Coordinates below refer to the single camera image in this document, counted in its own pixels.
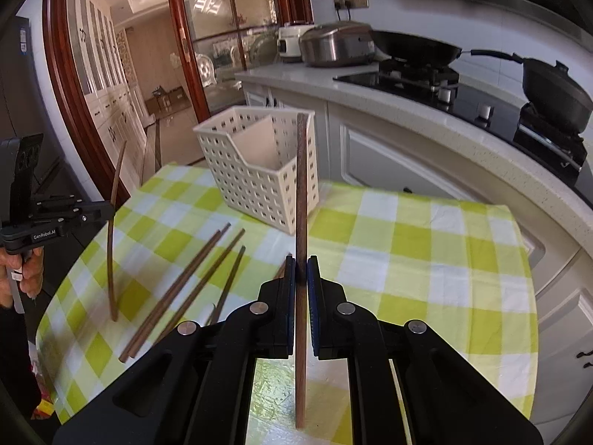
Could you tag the white perforated plastic basket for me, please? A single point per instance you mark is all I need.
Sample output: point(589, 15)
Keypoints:
point(252, 153)

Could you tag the black frying pan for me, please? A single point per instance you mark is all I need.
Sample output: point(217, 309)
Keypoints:
point(423, 51)

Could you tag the person's left hand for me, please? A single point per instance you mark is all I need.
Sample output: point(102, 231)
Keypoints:
point(32, 271)

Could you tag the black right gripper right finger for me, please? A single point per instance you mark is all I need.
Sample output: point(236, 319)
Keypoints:
point(339, 328)

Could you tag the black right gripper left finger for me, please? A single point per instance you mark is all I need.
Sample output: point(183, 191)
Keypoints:
point(265, 328)

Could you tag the white kitchen counter cabinets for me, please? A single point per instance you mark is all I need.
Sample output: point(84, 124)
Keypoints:
point(372, 138)

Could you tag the green white checkered tablecloth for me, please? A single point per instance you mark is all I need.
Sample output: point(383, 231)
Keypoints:
point(461, 267)

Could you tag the white tall cabinet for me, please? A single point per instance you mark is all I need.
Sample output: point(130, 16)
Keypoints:
point(106, 75)

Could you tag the black lidded pot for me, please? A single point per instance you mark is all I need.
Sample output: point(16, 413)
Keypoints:
point(555, 95)

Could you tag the wall power outlet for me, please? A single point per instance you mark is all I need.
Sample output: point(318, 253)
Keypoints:
point(351, 4)

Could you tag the white kitchen appliance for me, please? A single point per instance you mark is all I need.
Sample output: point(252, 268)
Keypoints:
point(288, 41)

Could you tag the red wooden door frame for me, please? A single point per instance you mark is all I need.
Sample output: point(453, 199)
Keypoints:
point(72, 102)

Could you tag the black gas stove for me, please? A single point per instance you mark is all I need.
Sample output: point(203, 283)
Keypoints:
point(547, 141)

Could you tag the brown wooden chopstick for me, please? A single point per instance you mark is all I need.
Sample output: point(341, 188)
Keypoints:
point(168, 297)
point(301, 249)
point(281, 269)
point(109, 237)
point(216, 312)
point(211, 270)

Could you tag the silver rice cooker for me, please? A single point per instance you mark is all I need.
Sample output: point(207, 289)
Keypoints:
point(336, 44)

